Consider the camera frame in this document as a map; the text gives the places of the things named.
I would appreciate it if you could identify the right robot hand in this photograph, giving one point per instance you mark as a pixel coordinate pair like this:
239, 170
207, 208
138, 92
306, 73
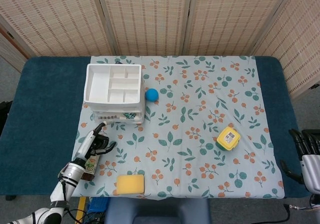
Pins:
311, 166

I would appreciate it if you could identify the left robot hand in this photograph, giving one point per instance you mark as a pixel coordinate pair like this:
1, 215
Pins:
85, 146

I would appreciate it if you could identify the green snack packet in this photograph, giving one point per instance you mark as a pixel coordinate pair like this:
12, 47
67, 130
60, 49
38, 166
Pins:
130, 115

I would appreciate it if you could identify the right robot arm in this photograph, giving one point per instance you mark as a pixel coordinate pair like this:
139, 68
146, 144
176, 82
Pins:
315, 199

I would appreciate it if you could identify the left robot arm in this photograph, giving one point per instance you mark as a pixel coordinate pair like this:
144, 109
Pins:
71, 174

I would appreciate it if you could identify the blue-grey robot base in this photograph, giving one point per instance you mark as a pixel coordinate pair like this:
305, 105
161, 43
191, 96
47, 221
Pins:
155, 211

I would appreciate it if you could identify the white plastic drawer organizer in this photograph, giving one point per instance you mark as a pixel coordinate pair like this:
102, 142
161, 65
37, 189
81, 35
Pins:
100, 83

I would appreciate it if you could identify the brown tea bottle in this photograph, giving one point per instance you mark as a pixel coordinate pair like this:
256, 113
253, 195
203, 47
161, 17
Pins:
90, 167

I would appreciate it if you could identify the teal table cover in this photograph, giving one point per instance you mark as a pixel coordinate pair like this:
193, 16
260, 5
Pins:
45, 108

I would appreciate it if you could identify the blue plastic crate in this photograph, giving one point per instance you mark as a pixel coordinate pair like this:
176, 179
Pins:
98, 204

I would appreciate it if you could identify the yellow sponge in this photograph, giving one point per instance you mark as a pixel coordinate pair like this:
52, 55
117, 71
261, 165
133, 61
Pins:
131, 184

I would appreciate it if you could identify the blue ball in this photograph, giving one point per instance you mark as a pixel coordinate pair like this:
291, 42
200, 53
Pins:
152, 94

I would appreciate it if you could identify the green container yellow lid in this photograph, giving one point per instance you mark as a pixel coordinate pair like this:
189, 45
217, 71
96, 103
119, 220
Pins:
228, 137

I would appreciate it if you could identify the small dark object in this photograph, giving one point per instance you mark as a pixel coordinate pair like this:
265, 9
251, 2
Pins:
118, 62

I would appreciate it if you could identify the floral tablecloth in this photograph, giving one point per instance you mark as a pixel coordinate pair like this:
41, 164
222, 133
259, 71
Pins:
187, 113

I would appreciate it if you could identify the bamboo folding screen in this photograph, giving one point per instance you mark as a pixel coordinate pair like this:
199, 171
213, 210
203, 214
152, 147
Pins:
150, 16

